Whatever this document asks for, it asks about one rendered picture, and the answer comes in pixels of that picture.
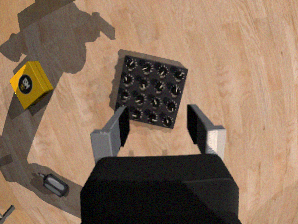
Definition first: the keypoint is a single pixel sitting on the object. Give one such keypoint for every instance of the black knob box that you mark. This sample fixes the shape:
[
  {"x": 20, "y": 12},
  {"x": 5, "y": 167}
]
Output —
[{"x": 139, "y": 74}]

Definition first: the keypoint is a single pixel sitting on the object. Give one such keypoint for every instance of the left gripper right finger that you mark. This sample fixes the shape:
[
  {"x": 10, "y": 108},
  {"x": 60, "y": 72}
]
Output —
[{"x": 209, "y": 138}]

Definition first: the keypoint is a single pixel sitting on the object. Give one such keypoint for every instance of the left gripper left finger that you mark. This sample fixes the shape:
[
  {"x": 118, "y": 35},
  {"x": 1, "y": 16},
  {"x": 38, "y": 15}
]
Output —
[{"x": 108, "y": 140}]

